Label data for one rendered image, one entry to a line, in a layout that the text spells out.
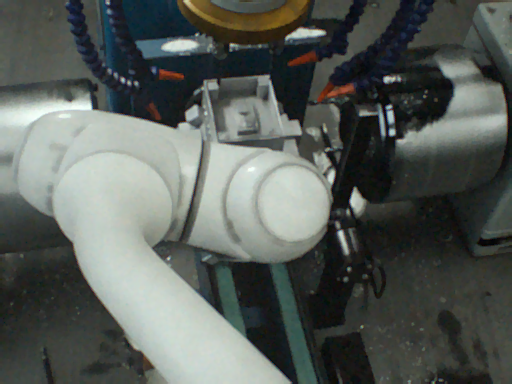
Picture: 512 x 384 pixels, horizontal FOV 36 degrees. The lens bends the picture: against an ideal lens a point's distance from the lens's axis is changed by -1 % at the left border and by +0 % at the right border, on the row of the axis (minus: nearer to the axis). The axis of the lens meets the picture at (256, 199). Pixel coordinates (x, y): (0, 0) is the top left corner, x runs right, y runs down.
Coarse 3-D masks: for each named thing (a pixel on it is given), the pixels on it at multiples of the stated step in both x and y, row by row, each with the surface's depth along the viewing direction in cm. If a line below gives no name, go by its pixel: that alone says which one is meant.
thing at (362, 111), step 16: (368, 112) 103; (352, 128) 105; (368, 128) 105; (352, 144) 107; (368, 144) 108; (352, 160) 111; (336, 176) 115; (352, 176) 114; (336, 192) 117; (352, 192) 118; (336, 208) 121
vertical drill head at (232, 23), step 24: (192, 0) 100; (216, 0) 99; (240, 0) 98; (264, 0) 98; (288, 0) 101; (192, 24) 101; (216, 24) 98; (240, 24) 98; (264, 24) 98; (288, 24) 100; (216, 48) 104
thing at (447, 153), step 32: (416, 64) 121; (448, 64) 121; (480, 64) 124; (352, 96) 128; (384, 96) 118; (416, 96) 118; (448, 96) 119; (480, 96) 120; (384, 128) 119; (416, 128) 117; (448, 128) 118; (480, 128) 120; (384, 160) 121; (416, 160) 119; (448, 160) 120; (480, 160) 122; (384, 192) 123; (416, 192) 125; (448, 192) 128
